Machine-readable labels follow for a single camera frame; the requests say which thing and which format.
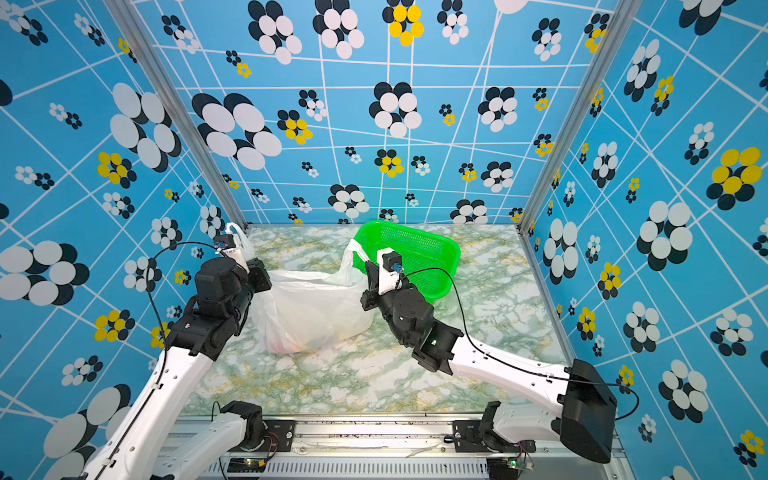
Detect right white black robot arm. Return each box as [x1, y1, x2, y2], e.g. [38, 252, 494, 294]
[361, 254, 618, 464]

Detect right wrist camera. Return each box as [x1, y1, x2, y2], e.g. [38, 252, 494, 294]
[375, 248, 403, 295]

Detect right aluminium corner post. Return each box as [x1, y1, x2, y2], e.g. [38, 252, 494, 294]
[520, 0, 642, 234]

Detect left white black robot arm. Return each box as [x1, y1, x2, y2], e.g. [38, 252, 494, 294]
[70, 256, 272, 479]

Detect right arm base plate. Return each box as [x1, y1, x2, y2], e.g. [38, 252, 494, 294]
[443, 420, 537, 454]

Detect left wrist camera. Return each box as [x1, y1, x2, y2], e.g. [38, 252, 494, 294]
[214, 234, 250, 273]

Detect green plastic basket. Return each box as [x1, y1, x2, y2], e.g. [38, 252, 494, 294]
[354, 220, 461, 303]

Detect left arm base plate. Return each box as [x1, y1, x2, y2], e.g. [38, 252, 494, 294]
[229, 419, 297, 454]

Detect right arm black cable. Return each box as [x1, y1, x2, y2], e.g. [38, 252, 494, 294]
[400, 266, 641, 421]

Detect left aluminium corner post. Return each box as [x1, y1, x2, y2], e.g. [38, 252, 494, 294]
[105, 1, 247, 231]

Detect aluminium front rail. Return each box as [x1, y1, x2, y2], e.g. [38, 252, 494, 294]
[129, 414, 635, 479]

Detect aluminium corner post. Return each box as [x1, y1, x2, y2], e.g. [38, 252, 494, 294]
[520, 0, 642, 234]
[105, 1, 247, 231]

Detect white plastic bag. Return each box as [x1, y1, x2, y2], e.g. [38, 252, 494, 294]
[246, 239, 373, 354]

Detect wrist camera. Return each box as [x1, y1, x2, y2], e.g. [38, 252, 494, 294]
[214, 234, 250, 273]
[375, 248, 403, 295]

